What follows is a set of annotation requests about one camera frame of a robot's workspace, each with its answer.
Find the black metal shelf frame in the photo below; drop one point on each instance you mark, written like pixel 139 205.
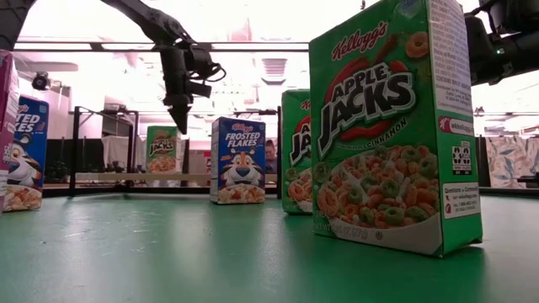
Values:
pixel 74 147

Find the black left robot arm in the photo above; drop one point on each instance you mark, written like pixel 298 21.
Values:
pixel 160 27

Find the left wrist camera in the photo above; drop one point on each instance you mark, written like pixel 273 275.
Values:
pixel 197 63

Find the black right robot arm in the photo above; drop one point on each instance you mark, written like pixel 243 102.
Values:
pixel 518 50

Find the floral patterned partition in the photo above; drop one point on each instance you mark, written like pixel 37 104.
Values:
pixel 511 162

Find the green table mat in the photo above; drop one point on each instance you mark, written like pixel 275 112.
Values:
pixel 168 252

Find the black partition panel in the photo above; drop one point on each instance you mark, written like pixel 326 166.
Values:
pixel 57 151

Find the wooden shelf board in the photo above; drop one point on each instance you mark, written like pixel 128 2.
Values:
pixel 109 177

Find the Frosted Flakes cereal box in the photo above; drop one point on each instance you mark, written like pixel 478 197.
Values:
pixel 31 139
pixel 238 160

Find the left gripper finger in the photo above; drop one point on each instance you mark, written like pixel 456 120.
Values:
pixel 182 118

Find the Raisin Bran cereal box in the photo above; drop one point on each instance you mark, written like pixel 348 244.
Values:
pixel 8 105

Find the black mounted camera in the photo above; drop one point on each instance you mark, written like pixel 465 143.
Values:
pixel 40 81

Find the Apple Jacks cereal box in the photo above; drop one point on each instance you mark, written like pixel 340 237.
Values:
pixel 162 149
pixel 391 139
pixel 295 151

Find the person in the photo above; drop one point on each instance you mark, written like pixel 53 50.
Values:
pixel 270 156

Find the white cloth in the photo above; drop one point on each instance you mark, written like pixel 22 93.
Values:
pixel 115 151

